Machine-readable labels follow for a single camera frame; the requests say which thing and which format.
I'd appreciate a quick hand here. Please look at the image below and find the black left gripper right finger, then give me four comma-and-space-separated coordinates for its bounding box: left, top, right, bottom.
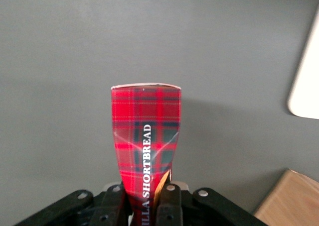
156, 183, 269, 226

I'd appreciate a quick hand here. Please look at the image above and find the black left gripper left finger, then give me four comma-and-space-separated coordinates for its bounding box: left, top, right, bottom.
14, 184, 133, 226

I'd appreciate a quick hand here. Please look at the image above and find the red tartan cookie box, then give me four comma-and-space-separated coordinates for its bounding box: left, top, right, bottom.
110, 83, 182, 226

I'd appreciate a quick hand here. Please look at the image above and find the wooden two-drawer cabinet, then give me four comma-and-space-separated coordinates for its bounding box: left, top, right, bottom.
253, 168, 319, 226

